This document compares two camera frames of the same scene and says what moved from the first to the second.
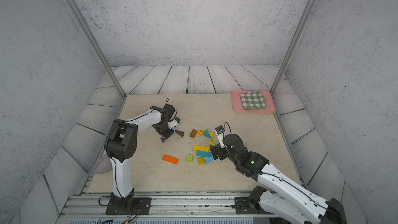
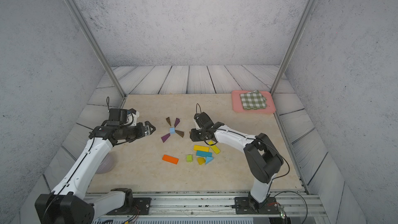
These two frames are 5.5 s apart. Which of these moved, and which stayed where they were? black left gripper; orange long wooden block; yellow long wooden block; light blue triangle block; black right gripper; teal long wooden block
Moved: black right gripper; black left gripper
Stayed: orange long wooden block; teal long wooden block; light blue triangle block; yellow long wooden block
